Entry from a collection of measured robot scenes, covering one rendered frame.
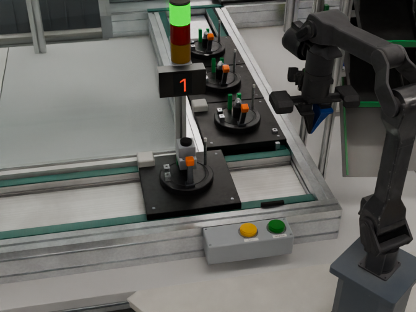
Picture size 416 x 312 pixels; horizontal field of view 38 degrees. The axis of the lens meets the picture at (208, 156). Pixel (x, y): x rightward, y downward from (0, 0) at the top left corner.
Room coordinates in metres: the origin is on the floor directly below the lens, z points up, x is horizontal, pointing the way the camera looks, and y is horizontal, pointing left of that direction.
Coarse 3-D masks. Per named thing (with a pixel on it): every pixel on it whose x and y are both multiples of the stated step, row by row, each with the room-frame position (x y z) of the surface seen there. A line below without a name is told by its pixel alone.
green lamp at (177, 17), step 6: (174, 6) 1.34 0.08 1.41; (180, 6) 1.34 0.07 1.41; (186, 6) 1.35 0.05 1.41; (174, 12) 1.34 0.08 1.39; (180, 12) 1.34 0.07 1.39; (186, 12) 1.35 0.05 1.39; (174, 18) 1.34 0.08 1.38; (180, 18) 1.34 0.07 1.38; (186, 18) 1.35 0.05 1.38; (174, 24) 1.34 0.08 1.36; (180, 24) 1.34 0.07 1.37; (186, 24) 1.35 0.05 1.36
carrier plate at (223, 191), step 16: (160, 160) 1.33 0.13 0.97; (208, 160) 1.33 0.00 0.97; (224, 160) 1.33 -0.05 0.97; (144, 176) 1.26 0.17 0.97; (224, 176) 1.26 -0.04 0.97; (144, 192) 1.19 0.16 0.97; (160, 192) 1.19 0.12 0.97; (208, 192) 1.19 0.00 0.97; (224, 192) 1.20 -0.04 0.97; (160, 208) 1.13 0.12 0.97; (176, 208) 1.13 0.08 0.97; (192, 208) 1.13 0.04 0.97; (208, 208) 1.14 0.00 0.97; (224, 208) 1.14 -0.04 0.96; (240, 208) 1.15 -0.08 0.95
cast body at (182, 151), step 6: (186, 138) 1.26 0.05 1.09; (192, 138) 1.27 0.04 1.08; (180, 144) 1.24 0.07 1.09; (186, 144) 1.23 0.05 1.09; (192, 144) 1.24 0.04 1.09; (180, 150) 1.22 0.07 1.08; (186, 150) 1.23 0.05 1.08; (192, 150) 1.23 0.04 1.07; (180, 156) 1.22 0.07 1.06; (186, 156) 1.23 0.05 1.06; (180, 162) 1.21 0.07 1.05; (180, 168) 1.21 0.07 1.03; (186, 168) 1.22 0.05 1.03
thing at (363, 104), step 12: (348, 60) 1.35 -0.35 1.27; (360, 60) 1.39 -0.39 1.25; (348, 72) 1.33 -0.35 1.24; (360, 72) 1.36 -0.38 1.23; (372, 72) 1.36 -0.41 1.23; (396, 72) 1.35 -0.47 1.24; (348, 84) 1.32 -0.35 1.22; (360, 84) 1.32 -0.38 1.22; (372, 84) 1.32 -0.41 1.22; (396, 84) 1.33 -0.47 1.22; (360, 96) 1.29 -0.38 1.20; (372, 96) 1.29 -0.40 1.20
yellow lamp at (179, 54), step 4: (172, 44) 1.35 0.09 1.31; (188, 44) 1.35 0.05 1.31; (172, 48) 1.35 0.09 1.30; (176, 48) 1.34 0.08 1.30; (180, 48) 1.34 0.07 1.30; (184, 48) 1.34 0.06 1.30; (188, 48) 1.35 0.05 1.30; (172, 52) 1.35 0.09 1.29; (176, 52) 1.34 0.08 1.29; (180, 52) 1.34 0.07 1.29; (184, 52) 1.34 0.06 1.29; (188, 52) 1.35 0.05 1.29; (172, 56) 1.35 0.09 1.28; (176, 56) 1.34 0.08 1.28; (180, 56) 1.34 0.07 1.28; (184, 56) 1.34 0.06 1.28; (188, 56) 1.35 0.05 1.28; (172, 60) 1.35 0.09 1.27; (176, 60) 1.34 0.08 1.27; (180, 60) 1.34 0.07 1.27; (184, 60) 1.34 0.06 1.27; (188, 60) 1.35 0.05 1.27
